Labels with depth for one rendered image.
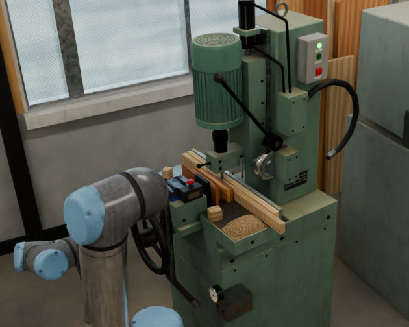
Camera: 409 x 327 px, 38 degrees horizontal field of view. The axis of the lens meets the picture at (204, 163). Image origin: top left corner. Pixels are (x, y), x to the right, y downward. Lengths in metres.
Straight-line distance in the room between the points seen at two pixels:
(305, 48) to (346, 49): 1.72
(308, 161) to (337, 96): 1.39
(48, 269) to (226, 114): 0.81
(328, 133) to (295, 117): 1.67
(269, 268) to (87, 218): 1.25
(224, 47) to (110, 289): 0.95
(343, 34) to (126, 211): 2.73
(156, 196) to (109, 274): 0.21
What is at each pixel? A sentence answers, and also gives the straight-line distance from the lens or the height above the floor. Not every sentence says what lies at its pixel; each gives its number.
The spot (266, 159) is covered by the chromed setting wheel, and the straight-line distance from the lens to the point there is 2.22.
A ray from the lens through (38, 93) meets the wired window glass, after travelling 3.46.
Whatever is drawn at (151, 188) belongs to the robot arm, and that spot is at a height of 1.44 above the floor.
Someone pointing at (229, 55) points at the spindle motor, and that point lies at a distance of 2.03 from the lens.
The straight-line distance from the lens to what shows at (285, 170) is 2.22.
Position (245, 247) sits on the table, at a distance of 2.09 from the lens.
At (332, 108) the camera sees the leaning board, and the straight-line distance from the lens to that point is 3.77.
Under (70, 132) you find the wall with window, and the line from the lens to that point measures 3.50.
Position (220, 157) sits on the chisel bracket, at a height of 1.07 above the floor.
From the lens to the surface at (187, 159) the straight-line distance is 2.50.
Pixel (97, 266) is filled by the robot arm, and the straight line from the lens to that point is 1.37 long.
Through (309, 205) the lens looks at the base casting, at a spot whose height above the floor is 0.80.
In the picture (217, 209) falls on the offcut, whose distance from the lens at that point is 2.15.
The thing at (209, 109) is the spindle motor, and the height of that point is 1.27.
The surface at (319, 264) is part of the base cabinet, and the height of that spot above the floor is 0.52.
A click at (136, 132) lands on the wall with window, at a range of 3.61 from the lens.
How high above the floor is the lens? 2.11
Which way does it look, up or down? 28 degrees down
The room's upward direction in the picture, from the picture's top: 4 degrees counter-clockwise
